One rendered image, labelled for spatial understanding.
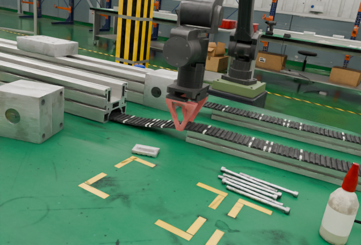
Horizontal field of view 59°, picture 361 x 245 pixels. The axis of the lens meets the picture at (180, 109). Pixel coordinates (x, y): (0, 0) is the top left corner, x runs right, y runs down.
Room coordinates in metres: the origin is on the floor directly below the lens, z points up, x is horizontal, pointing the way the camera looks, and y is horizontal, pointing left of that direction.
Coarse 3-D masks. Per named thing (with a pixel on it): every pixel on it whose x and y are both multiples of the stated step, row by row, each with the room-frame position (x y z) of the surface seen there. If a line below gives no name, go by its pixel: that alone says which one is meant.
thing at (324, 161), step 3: (321, 156) 0.59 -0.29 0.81; (324, 156) 0.60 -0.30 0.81; (327, 156) 0.60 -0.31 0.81; (321, 159) 0.58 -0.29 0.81; (324, 159) 0.59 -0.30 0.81; (327, 159) 0.58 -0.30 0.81; (321, 162) 0.56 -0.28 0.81; (324, 162) 0.57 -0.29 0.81; (327, 162) 0.57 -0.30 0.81; (321, 165) 0.56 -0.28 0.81; (324, 165) 0.56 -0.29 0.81; (327, 165) 0.55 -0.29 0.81; (330, 168) 0.55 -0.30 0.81
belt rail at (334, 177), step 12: (192, 132) 0.65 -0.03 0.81; (204, 144) 0.64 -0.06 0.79; (216, 144) 0.64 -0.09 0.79; (228, 144) 0.62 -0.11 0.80; (240, 156) 0.61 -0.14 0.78; (252, 156) 0.60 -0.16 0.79; (264, 156) 0.60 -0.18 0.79; (276, 156) 0.59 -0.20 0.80; (288, 168) 0.58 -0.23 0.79; (300, 168) 0.57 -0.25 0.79; (312, 168) 0.56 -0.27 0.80; (324, 168) 0.56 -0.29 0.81; (324, 180) 0.55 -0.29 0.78; (336, 180) 0.55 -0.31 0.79; (360, 180) 0.53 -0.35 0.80
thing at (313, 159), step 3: (309, 153) 0.61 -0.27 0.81; (312, 153) 0.60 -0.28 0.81; (315, 153) 0.60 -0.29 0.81; (309, 156) 0.59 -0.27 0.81; (312, 156) 0.59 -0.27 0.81; (315, 156) 0.59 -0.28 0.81; (318, 156) 0.60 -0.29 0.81; (309, 159) 0.57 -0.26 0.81; (312, 159) 0.57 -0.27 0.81; (315, 159) 0.58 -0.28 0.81; (318, 159) 0.58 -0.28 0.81; (309, 162) 0.56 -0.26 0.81; (312, 162) 0.56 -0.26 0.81; (315, 162) 0.56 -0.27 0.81; (318, 162) 0.56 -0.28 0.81
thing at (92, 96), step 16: (0, 64) 0.82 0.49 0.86; (16, 64) 0.82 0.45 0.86; (32, 64) 0.87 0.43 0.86; (48, 64) 0.87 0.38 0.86; (0, 80) 0.83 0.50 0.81; (16, 80) 0.80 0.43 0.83; (32, 80) 0.78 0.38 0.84; (48, 80) 0.76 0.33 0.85; (64, 80) 0.74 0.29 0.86; (80, 80) 0.75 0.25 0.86; (96, 80) 0.79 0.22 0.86; (112, 80) 0.79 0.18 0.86; (64, 96) 0.74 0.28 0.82; (80, 96) 0.72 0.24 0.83; (96, 96) 0.71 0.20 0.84; (112, 96) 0.78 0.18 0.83; (80, 112) 0.72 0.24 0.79; (96, 112) 0.71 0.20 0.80
